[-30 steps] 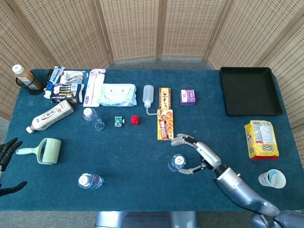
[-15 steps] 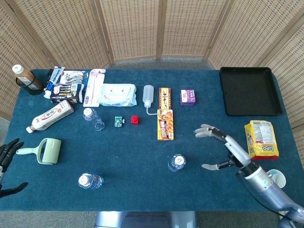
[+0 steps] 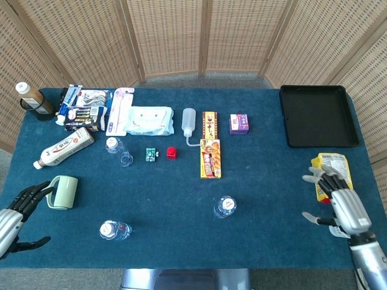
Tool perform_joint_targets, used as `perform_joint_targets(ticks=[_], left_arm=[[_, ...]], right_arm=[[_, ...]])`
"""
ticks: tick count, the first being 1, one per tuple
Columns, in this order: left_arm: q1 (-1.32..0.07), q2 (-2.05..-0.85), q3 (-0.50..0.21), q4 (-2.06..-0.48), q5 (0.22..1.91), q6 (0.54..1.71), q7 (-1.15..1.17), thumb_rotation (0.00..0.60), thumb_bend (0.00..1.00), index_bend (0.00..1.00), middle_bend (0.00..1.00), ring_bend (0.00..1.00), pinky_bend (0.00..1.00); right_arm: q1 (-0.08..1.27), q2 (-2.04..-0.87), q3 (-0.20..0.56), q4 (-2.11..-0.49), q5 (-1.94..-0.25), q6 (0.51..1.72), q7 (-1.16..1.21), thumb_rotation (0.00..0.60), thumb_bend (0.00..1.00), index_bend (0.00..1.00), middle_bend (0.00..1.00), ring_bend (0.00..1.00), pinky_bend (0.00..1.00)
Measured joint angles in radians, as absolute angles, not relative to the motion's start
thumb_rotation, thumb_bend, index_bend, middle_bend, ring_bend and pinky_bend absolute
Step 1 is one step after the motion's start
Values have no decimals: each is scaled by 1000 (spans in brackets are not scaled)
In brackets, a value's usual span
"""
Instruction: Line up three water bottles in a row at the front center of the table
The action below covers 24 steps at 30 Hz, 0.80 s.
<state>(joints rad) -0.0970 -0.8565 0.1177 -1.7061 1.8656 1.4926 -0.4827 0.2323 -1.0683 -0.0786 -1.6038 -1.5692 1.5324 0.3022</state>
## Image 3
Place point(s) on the purple box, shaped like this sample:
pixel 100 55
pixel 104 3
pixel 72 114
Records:
pixel 239 124

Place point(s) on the blue white toothpaste tube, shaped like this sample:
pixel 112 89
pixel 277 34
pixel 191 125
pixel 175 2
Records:
pixel 71 96

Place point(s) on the yellow snack bag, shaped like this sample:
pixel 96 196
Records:
pixel 335 163

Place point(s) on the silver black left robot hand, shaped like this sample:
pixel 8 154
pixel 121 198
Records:
pixel 9 223

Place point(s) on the pink toothbrush blister pack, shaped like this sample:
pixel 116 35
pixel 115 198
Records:
pixel 119 111

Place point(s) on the pale blue wet wipes pack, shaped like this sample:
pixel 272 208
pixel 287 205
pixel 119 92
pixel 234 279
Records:
pixel 149 121

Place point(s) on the clear water bottle purple label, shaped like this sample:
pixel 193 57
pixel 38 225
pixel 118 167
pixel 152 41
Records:
pixel 225 207

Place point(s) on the pale green lint roller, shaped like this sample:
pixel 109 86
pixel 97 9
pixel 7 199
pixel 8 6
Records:
pixel 65 193

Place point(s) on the small white plastic container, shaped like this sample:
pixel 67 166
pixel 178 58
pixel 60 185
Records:
pixel 335 232

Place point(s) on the white razor blister pack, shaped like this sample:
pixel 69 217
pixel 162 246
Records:
pixel 93 96

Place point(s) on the black plastic tray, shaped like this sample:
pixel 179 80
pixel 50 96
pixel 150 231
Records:
pixel 319 116

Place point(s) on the yellow curry box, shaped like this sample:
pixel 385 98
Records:
pixel 210 158

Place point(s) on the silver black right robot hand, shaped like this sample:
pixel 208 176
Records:
pixel 350 208

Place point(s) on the blue tablecloth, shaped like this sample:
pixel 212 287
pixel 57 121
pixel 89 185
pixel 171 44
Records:
pixel 181 211

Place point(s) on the white squeeze wash bottle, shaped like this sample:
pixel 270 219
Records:
pixel 189 119

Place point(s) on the brown liquid bottle white cap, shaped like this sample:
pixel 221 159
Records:
pixel 33 99

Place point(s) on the small red block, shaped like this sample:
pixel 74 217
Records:
pixel 171 153

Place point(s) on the woven folding screen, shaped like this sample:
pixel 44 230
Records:
pixel 166 36

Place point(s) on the white label milk tea bottle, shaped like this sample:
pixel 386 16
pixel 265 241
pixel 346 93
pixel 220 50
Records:
pixel 65 148

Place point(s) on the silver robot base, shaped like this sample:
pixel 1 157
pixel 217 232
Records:
pixel 181 281

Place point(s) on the dark battery pack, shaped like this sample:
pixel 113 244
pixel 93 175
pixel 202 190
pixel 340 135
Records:
pixel 84 116

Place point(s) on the narrow red yellow box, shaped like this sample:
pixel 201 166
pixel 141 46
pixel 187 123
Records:
pixel 210 125

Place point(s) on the clear water bottle nearly empty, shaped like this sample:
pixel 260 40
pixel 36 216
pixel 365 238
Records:
pixel 116 148

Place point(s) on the small green circuit board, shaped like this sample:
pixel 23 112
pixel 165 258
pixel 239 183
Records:
pixel 149 154

